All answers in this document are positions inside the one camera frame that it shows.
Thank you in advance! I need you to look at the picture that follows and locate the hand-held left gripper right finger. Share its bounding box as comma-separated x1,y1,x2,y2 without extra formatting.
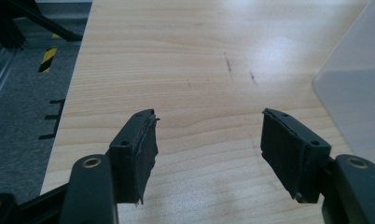
259,107,332,204

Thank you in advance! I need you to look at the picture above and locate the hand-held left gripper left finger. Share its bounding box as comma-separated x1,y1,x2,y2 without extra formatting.
109,108,160,206

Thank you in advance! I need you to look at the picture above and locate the clear plastic storage box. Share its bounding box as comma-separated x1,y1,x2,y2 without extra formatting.
312,0,375,175

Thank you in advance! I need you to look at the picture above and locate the black metal stand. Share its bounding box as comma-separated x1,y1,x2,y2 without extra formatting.
0,0,83,49

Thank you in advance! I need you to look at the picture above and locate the aluminium floor rail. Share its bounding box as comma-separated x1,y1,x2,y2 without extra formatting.
0,46,20,110

